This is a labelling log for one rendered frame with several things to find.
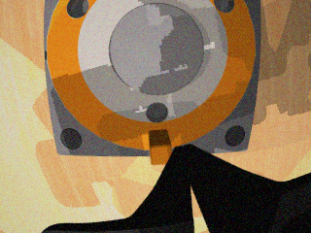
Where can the orange round plate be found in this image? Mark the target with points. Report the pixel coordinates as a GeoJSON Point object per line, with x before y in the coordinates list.
{"type": "Point", "coordinates": [78, 56]}

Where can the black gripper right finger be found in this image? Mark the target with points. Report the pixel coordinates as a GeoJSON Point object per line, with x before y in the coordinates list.
{"type": "Point", "coordinates": [233, 200]}

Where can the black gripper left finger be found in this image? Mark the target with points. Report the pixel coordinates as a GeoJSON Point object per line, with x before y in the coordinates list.
{"type": "Point", "coordinates": [166, 210]}

